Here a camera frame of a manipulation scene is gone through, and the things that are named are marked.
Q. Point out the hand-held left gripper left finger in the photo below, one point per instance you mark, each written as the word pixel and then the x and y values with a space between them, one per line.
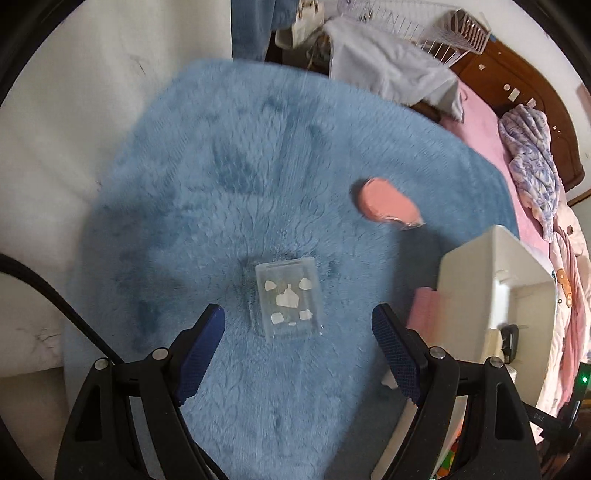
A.
pixel 198 360

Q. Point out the blue denim jacket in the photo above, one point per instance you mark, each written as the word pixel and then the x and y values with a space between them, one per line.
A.
pixel 249 27

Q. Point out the grey cloth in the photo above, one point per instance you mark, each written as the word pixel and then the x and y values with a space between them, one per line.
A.
pixel 392 69

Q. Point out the purple patterned blanket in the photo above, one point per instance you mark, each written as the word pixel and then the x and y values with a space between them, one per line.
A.
pixel 531 152

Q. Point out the black plug charger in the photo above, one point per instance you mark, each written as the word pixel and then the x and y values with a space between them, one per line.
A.
pixel 511 344

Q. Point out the clear box with white pieces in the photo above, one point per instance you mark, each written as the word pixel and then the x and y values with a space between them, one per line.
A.
pixel 288 300

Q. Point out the white handbag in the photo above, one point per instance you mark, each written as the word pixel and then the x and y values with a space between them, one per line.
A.
pixel 302 25

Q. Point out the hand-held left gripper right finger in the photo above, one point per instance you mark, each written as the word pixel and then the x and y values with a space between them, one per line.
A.
pixel 397 355

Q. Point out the blue fluffy mat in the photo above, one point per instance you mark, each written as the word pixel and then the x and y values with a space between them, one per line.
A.
pixel 207 184

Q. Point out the brown wooden headboard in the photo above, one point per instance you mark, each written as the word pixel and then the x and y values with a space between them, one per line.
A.
pixel 521 78

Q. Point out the colourful puzzle cube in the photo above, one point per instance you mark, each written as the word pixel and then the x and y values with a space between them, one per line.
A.
pixel 448 464

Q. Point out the pink stick with white cap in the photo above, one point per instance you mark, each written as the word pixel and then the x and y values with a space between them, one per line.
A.
pixel 422 314

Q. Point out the pink bear print quilt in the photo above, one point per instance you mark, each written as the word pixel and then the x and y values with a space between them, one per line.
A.
pixel 565 286

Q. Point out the pink bed sheet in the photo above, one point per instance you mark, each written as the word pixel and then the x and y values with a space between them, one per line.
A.
pixel 480 134

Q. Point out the pink oval case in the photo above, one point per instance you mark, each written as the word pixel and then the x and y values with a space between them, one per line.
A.
pixel 385 201

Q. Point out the white patterned curtain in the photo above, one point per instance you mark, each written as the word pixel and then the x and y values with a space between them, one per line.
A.
pixel 92 92

